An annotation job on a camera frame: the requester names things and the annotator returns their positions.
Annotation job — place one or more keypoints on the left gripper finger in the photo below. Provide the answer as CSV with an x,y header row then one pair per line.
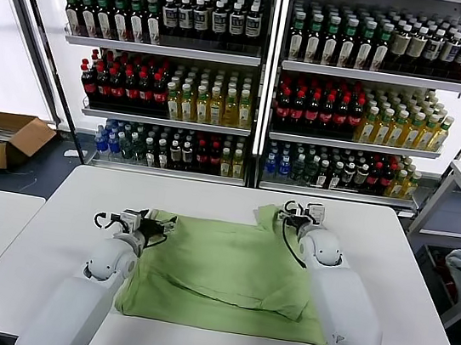
x,y
152,215
169,224

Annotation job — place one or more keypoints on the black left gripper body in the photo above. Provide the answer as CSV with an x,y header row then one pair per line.
x,y
150,230

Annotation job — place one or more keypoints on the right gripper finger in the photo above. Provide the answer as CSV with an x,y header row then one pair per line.
x,y
280,215

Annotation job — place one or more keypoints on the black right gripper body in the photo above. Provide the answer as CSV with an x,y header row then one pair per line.
x,y
296,222

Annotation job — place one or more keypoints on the green t-shirt with red print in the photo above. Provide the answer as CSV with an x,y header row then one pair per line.
x,y
221,265

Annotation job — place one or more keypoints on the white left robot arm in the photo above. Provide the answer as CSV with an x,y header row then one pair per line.
x,y
66,299

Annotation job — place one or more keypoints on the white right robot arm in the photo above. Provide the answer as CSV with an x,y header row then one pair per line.
x,y
345,304

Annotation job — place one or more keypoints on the blue water bottle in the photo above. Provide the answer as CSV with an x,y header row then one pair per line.
x,y
271,165
284,167
99,143
112,146

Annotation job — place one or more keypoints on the clear green-tint water bottle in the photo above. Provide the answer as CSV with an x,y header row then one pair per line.
x,y
297,170
137,151
125,149
310,171

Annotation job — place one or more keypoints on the dark bottle white cap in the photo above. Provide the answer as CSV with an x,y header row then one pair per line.
x,y
150,153
163,155
335,176
322,174

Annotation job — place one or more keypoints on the dark bottle white label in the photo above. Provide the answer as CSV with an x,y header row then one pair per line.
x,y
174,156
186,158
348,176
360,178

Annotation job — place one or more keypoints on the red-cap cola bottle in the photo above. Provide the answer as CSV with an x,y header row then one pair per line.
x,y
116,90
159,95
144,92
386,181
88,86
101,88
339,119
354,120
282,111
130,92
213,160
200,159
373,180
325,117
296,113
310,115

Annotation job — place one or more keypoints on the white paper scrap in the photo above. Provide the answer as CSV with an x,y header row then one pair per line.
x,y
74,155

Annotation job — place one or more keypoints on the black storage bin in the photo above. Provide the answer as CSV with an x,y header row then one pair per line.
x,y
431,269

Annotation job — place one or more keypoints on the brown cardboard box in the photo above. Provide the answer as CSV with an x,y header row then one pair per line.
x,y
24,143

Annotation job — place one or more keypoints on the red cloth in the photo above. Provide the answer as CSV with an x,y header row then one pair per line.
x,y
449,282

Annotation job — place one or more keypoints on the grey metal shelf rack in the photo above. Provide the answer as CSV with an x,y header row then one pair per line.
x,y
377,78
161,50

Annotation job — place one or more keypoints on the dark bottle beige label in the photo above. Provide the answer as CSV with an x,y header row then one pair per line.
x,y
398,46
414,48

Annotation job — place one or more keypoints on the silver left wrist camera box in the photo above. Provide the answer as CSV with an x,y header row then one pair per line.
x,y
129,222

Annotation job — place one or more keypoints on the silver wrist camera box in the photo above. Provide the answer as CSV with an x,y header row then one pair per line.
x,y
129,222
317,212

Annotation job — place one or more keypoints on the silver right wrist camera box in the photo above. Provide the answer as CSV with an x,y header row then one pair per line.
x,y
317,212

